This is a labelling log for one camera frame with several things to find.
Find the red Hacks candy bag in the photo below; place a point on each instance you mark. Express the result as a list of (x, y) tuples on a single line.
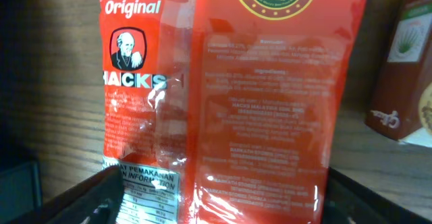
[(223, 111)]

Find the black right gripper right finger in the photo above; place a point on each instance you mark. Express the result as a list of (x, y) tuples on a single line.
[(347, 201)]

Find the brown Pocky box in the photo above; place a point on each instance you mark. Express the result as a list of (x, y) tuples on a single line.
[(400, 108)]

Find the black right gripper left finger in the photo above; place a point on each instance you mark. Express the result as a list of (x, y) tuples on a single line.
[(96, 200)]

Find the dark green box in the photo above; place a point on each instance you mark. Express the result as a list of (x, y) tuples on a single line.
[(20, 188)]

